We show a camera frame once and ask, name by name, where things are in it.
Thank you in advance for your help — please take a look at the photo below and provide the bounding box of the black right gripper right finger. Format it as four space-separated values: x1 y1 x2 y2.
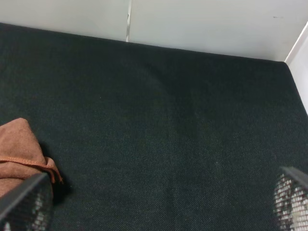
273 167 308 231

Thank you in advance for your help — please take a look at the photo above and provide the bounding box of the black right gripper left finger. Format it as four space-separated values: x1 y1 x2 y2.
0 173 53 231

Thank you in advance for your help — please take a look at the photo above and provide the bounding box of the brown folded cloth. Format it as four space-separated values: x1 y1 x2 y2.
0 118 63 197

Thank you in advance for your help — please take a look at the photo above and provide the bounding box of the black table cloth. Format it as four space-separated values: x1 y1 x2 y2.
0 24 308 231

